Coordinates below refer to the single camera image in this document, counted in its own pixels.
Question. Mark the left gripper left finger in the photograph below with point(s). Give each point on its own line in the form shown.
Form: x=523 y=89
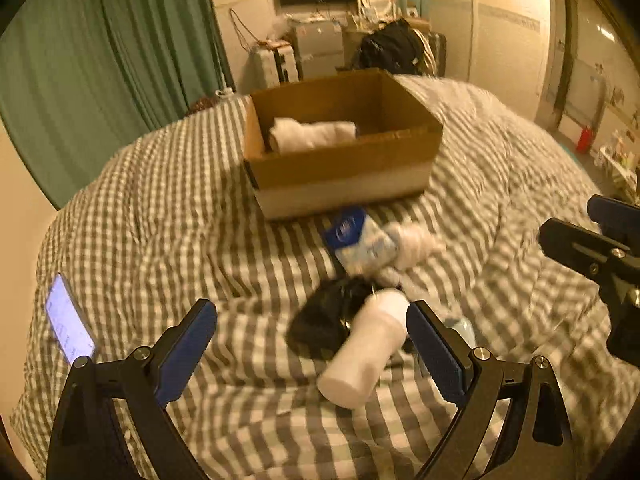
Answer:
x=87 y=441

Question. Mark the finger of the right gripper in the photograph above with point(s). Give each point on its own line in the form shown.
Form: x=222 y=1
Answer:
x=617 y=220
x=609 y=264

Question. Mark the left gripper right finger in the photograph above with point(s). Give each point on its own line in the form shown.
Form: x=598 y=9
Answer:
x=535 y=441

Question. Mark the white plastic bottle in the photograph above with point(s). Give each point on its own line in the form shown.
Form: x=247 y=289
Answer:
x=378 y=330

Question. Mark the white sock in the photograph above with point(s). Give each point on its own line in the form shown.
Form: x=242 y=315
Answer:
x=287 y=135

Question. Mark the pale blue round case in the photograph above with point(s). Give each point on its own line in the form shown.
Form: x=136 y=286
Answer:
x=464 y=328

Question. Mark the red fire extinguisher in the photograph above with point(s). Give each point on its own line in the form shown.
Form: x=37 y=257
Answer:
x=585 y=141

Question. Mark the lit smartphone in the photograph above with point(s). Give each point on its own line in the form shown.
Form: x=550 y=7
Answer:
x=70 y=329

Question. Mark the white tube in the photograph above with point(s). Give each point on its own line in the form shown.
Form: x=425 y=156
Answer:
x=389 y=277

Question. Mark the white louvered wardrobe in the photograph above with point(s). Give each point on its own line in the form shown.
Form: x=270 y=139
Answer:
x=498 y=45

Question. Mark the black cloth bundle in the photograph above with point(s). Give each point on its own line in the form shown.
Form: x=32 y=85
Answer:
x=322 y=325

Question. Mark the blue white tissue pack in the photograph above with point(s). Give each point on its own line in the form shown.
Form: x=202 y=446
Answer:
x=359 y=244

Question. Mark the brown cardboard box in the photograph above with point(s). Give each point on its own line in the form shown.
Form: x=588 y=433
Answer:
x=397 y=141

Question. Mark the silver mini fridge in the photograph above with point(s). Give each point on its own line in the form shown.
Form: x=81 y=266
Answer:
x=318 y=48

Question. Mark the white suitcase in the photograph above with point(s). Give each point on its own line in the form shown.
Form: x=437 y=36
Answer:
x=274 y=64

